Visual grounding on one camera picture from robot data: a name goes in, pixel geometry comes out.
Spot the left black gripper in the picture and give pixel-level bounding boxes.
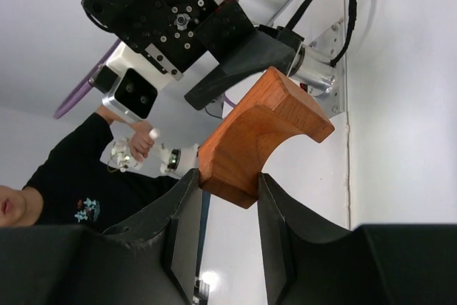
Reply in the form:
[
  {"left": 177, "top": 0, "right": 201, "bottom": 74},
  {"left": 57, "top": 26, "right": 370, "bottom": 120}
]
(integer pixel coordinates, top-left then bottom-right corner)
[{"left": 81, "top": 0, "right": 296, "bottom": 109}]

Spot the person in black shirt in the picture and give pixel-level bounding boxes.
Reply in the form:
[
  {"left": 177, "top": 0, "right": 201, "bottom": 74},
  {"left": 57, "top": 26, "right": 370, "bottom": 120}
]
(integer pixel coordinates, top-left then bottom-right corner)
[{"left": 1, "top": 106, "right": 178, "bottom": 233}]

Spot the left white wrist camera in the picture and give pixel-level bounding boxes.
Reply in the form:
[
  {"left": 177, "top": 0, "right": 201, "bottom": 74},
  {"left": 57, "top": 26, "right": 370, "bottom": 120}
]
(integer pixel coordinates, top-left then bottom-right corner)
[{"left": 89, "top": 42, "right": 183, "bottom": 123}]

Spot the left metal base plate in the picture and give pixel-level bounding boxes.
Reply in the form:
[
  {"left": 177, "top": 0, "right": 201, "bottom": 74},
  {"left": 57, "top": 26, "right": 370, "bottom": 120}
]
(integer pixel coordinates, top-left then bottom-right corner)
[{"left": 308, "top": 17, "right": 346, "bottom": 119}]

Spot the person's hand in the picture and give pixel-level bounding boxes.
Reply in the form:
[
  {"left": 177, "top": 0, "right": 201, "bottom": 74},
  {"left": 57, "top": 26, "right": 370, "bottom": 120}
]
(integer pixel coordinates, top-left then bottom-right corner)
[{"left": 129, "top": 121, "right": 155, "bottom": 162}]

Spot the white teleoperation handle device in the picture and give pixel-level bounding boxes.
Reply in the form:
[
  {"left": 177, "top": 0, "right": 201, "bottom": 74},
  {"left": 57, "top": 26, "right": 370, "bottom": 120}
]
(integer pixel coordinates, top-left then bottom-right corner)
[{"left": 106, "top": 128, "right": 201, "bottom": 179}]

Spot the red-brown arch block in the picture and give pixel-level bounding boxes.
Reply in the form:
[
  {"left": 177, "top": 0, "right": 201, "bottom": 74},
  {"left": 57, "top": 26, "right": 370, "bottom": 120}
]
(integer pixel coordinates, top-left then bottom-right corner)
[{"left": 199, "top": 66, "right": 335, "bottom": 209}]

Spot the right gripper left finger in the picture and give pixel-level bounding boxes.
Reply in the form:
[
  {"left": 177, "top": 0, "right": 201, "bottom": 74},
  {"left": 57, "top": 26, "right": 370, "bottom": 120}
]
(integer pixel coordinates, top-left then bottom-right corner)
[{"left": 1, "top": 169, "right": 202, "bottom": 304}]

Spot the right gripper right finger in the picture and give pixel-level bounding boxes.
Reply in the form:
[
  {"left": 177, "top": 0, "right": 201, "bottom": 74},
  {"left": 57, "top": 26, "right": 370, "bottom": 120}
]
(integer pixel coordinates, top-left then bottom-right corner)
[{"left": 257, "top": 174, "right": 456, "bottom": 304}]

